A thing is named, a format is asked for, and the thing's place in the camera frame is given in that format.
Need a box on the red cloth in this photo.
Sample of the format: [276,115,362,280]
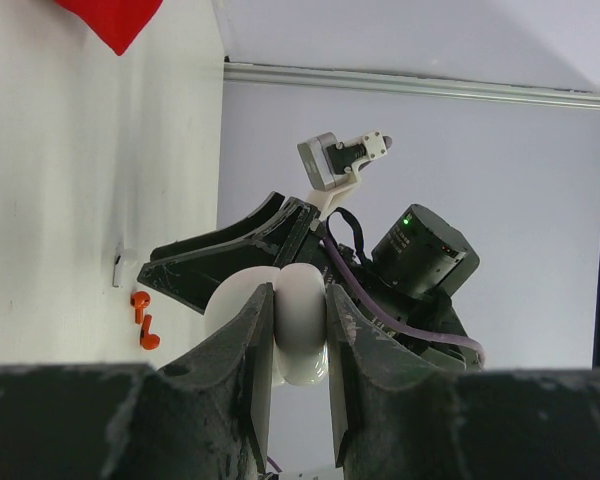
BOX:
[55,0,163,56]

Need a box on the orange earbud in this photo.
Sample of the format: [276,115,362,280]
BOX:
[130,291,151,325]
[139,314,161,351]

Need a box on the white earbud charging case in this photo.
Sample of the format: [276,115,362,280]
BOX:
[204,263,328,387]

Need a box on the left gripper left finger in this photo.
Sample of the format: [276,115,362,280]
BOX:
[159,283,274,479]

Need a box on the white earbud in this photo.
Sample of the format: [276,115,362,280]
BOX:
[111,244,138,289]

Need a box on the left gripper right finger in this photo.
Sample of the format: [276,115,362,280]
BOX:
[327,285,460,468]

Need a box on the orange earbud right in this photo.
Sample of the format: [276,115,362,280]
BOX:
[139,314,161,351]

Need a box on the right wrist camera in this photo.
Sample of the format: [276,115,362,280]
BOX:
[297,130,393,221]

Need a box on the orange earbud left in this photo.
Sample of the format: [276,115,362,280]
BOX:
[130,291,151,325]

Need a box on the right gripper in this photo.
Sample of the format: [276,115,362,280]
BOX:
[137,192,380,313]

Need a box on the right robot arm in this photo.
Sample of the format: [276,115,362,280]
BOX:
[137,192,486,370]

